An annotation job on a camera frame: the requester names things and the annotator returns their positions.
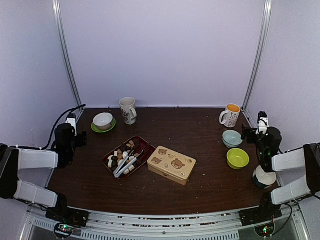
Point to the dark blue white bowl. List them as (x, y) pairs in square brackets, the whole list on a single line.
[(262, 179)]

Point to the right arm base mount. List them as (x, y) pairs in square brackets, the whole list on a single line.
[(263, 223)]

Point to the lime green bowl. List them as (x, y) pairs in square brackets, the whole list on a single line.
[(237, 158)]

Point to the light blue bowl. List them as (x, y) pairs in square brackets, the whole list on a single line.
[(232, 139)]

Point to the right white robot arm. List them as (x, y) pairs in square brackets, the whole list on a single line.
[(267, 142)]

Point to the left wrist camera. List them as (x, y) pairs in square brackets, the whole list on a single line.
[(71, 119)]

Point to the white handled metal tongs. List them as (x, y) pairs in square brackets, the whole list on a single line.
[(130, 159)]

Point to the orange inside white mug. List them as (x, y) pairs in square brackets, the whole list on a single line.
[(230, 115)]

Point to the left aluminium frame post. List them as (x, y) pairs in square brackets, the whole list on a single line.
[(65, 53)]

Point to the patterned white mug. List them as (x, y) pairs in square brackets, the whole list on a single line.
[(128, 110)]

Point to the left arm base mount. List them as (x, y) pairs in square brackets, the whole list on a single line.
[(67, 222)]

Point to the dark red chocolate tray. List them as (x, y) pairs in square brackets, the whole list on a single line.
[(113, 159)]

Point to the aluminium frame post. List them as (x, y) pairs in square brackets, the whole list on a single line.
[(65, 53), (264, 30)]

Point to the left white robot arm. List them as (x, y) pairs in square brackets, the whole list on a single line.
[(16, 158)]

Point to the green saucer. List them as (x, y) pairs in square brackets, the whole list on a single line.
[(103, 129)]

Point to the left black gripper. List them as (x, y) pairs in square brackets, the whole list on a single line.
[(82, 139)]

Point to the beige tin box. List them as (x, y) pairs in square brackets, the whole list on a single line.
[(177, 179)]

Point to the right aluminium frame post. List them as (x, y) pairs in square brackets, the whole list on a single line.
[(264, 30)]

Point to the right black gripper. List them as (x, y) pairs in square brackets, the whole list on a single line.
[(245, 131)]

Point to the bear print tin lid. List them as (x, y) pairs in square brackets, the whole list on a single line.
[(173, 162)]

